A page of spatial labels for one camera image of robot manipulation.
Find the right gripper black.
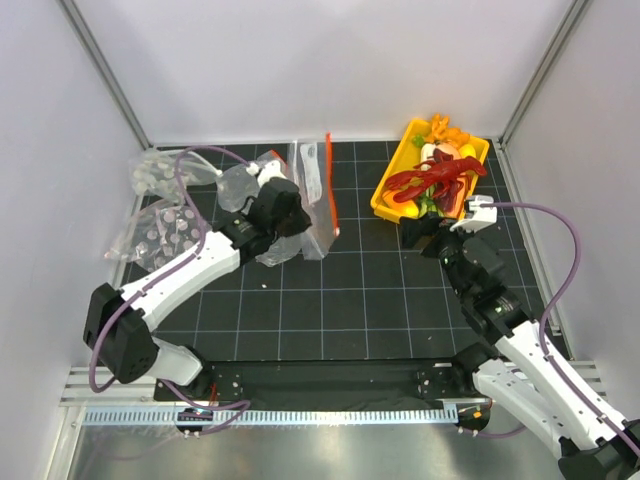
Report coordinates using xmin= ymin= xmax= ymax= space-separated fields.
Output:
xmin=399 ymin=210 xmax=482 ymax=300

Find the red toy lobster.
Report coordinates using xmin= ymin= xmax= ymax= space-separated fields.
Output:
xmin=384 ymin=157 xmax=487 ymax=201

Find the clear bag orange zipper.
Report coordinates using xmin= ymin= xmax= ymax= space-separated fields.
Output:
xmin=257 ymin=132 xmax=340 ymax=267

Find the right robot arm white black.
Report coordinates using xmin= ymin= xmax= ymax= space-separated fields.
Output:
xmin=400 ymin=213 xmax=639 ymax=479

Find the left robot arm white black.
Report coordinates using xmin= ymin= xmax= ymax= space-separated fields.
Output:
xmin=83 ymin=177 xmax=311 ymax=400

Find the clear bag blue zipper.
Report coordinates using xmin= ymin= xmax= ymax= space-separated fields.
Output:
xmin=216 ymin=150 xmax=286 ymax=212

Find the bag of pink discs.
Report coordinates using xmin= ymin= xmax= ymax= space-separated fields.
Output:
xmin=104 ymin=199 xmax=201 ymax=272

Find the bag of white pieces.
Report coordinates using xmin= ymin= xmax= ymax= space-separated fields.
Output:
xmin=129 ymin=148 xmax=222 ymax=204

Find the toy green onion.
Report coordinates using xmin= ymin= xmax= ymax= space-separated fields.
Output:
xmin=416 ymin=188 xmax=445 ymax=218

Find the yellow plastic tray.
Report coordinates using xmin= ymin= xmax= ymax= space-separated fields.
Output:
xmin=370 ymin=113 xmax=489 ymax=224

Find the toy meat slab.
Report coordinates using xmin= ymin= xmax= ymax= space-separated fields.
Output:
xmin=421 ymin=143 xmax=472 ymax=218

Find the black grid mat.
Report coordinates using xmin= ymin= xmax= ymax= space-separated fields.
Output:
xmin=119 ymin=139 xmax=576 ymax=362

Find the yellow toy lemon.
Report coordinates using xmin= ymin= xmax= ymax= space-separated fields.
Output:
xmin=459 ymin=143 xmax=476 ymax=158

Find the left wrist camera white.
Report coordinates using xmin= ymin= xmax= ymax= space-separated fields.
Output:
xmin=246 ymin=159 xmax=287 ymax=188

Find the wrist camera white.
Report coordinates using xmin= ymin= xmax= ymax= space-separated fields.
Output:
xmin=449 ymin=195 xmax=498 ymax=234
xmin=246 ymin=159 xmax=287 ymax=188

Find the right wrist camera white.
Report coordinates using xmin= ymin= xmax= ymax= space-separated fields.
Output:
xmin=449 ymin=195 xmax=498 ymax=234

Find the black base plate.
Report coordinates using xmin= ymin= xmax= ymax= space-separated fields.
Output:
xmin=153 ymin=358 xmax=494 ymax=411

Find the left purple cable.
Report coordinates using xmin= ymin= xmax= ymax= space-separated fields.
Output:
xmin=88 ymin=145 xmax=261 ymax=441

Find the slotted cable duct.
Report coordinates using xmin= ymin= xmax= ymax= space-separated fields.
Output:
xmin=83 ymin=405 xmax=458 ymax=427

